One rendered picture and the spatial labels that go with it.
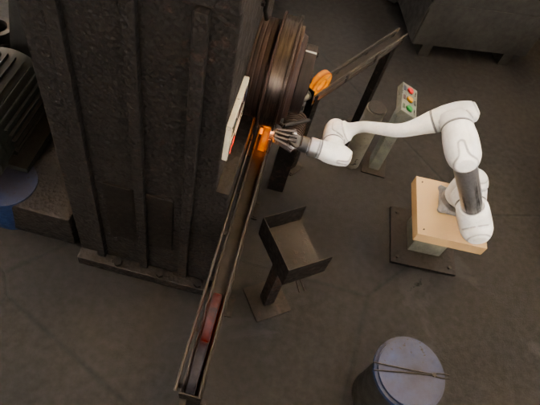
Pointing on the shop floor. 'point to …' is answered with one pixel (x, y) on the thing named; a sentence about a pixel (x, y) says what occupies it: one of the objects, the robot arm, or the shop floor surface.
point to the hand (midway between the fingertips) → (266, 132)
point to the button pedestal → (377, 163)
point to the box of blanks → (473, 26)
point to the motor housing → (277, 182)
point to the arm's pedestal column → (435, 262)
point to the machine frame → (145, 124)
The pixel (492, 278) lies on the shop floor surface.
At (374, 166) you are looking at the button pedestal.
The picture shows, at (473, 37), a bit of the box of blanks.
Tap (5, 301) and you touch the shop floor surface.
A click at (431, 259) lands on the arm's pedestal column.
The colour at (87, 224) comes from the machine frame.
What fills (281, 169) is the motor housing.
